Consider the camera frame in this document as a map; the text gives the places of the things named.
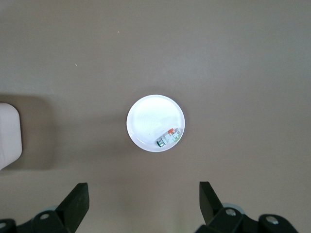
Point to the pale pink round plate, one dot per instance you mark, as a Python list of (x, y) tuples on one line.
[(150, 119)]

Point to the white lidded storage box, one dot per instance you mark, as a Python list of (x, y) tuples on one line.
[(9, 136)]

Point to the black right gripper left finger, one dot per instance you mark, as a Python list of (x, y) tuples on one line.
[(73, 208)]

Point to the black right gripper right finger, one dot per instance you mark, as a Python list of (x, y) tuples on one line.
[(213, 213)]

